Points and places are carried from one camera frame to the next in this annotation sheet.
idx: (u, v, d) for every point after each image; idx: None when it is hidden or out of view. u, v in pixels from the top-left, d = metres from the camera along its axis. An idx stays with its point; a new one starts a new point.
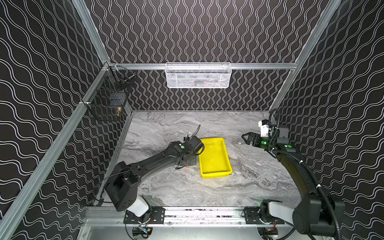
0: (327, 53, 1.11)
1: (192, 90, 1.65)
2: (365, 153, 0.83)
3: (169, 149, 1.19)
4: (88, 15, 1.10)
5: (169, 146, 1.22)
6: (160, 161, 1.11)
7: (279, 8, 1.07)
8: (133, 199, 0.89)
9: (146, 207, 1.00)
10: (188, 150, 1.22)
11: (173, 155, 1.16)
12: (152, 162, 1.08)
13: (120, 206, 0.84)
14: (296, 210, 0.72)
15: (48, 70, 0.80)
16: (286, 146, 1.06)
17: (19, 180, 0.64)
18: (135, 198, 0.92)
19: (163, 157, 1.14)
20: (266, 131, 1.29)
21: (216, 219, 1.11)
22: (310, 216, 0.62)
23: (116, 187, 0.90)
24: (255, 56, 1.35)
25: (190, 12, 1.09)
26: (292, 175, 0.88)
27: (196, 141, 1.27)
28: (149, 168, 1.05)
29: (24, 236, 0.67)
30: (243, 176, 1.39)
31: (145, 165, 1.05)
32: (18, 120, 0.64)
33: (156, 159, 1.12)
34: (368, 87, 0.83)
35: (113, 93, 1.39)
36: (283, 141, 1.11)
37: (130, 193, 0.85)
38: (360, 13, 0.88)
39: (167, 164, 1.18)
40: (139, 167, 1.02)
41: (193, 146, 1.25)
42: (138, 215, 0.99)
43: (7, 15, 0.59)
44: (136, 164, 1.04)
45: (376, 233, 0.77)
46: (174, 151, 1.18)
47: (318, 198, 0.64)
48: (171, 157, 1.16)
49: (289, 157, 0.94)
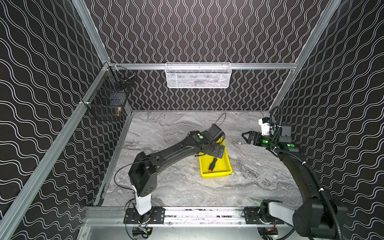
0: (327, 53, 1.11)
1: (192, 90, 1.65)
2: (365, 153, 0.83)
3: (186, 140, 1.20)
4: (88, 15, 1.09)
5: (186, 138, 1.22)
6: (177, 151, 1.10)
7: (279, 8, 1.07)
8: (154, 187, 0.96)
9: (149, 206, 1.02)
10: (206, 140, 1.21)
11: (191, 146, 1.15)
12: (171, 152, 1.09)
13: (142, 191, 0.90)
14: (297, 212, 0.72)
15: (48, 70, 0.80)
16: (290, 145, 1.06)
17: (19, 180, 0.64)
18: (156, 185, 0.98)
19: (181, 147, 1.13)
20: (267, 129, 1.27)
21: (216, 219, 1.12)
22: (312, 218, 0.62)
23: (138, 175, 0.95)
24: (255, 56, 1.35)
25: (190, 12, 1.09)
26: (294, 174, 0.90)
27: (215, 132, 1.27)
28: (168, 158, 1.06)
29: (24, 236, 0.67)
30: (243, 176, 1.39)
31: (164, 156, 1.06)
32: (18, 120, 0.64)
33: (174, 149, 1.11)
34: (368, 87, 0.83)
35: (113, 93, 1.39)
36: (285, 140, 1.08)
37: (150, 181, 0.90)
38: (360, 13, 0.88)
39: (188, 154, 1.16)
40: (157, 157, 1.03)
41: (211, 136, 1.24)
42: (140, 213, 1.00)
43: (7, 15, 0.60)
44: (155, 154, 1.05)
45: (376, 233, 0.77)
46: (192, 142, 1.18)
47: (320, 202, 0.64)
48: (189, 147, 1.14)
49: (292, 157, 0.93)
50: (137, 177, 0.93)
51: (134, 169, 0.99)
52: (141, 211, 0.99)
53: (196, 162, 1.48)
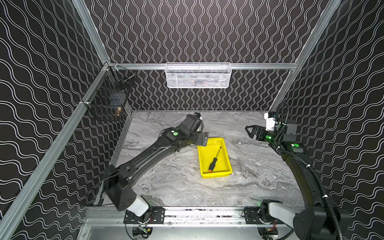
0: (327, 53, 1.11)
1: (192, 90, 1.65)
2: (365, 153, 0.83)
3: (159, 140, 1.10)
4: (88, 15, 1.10)
5: (160, 138, 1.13)
6: (149, 156, 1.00)
7: (279, 8, 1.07)
8: (133, 198, 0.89)
9: (145, 206, 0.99)
10: (182, 135, 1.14)
11: (166, 145, 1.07)
12: (142, 158, 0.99)
13: (119, 206, 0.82)
14: (297, 217, 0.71)
15: (48, 70, 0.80)
16: (294, 145, 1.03)
17: (19, 180, 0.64)
18: (135, 196, 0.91)
19: (153, 151, 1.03)
20: (272, 124, 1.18)
21: (216, 219, 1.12)
22: (313, 224, 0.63)
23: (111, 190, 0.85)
24: (255, 56, 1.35)
25: (190, 12, 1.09)
26: (298, 177, 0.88)
27: (192, 123, 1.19)
28: (141, 167, 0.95)
29: (24, 236, 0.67)
30: (243, 176, 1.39)
31: (134, 165, 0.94)
32: (18, 120, 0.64)
33: (146, 154, 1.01)
34: (368, 87, 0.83)
35: (113, 93, 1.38)
36: (289, 139, 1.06)
37: (125, 194, 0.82)
38: (360, 13, 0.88)
39: (165, 155, 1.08)
40: (128, 168, 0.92)
41: (188, 129, 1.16)
42: (138, 214, 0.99)
43: (7, 15, 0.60)
44: (125, 166, 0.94)
45: (376, 233, 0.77)
46: (166, 141, 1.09)
47: (323, 209, 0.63)
48: (163, 148, 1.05)
49: (296, 159, 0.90)
50: (112, 191, 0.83)
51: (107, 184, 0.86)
52: (138, 213, 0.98)
53: (196, 162, 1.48)
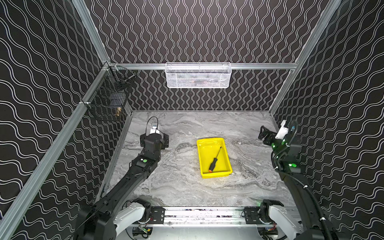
0: (327, 53, 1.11)
1: (192, 90, 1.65)
2: (365, 153, 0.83)
3: (132, 170, 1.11)
4: (88, 15, 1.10)
5: (132, 168, 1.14)
6: (127, 186, 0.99)
7: (279, 8, 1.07)
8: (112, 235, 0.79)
9: (141, 209, 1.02)
10: (151, 160, 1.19)
11: (139, 173, 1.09)
12: (119, 190, 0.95)
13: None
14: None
15: (48, 70, 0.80)
16: (291, 165, 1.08)
17: (19, 180, 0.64)
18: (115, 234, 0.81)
19: (128, 181, 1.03)
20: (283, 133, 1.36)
21: (216, 219, 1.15)
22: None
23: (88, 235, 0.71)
24: (255, 56, 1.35)
25: (190, 12, 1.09)
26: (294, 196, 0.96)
27: (153, 146, 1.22)
28: (119, 197, 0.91)
29: (24, 236, 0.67)
30: (243, 176, 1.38)
31: (113, 199, 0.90)
32: (18, 120, 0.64)
33: (122, 186, 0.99)
34: (368, 87, 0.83)
35: (113, 93, 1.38)
36: (288, 160, 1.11)
37: (107, 231, 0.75)
38: (360, 13, 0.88)
39: (140, 182, 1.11)
40: (106, 202, 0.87)
41: (152, 153, 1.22)
42: (139, 217, 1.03)
43: (7, 15, 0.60)
44: (103, 200, 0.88)
45: (376, 233, 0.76)
46: (139, 170, 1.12)
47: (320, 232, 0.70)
48: (137, 176, 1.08)
49: (294, 180, 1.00)
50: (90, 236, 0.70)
51: (82, 231, 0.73)
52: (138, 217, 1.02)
53: (196, 162, 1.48)
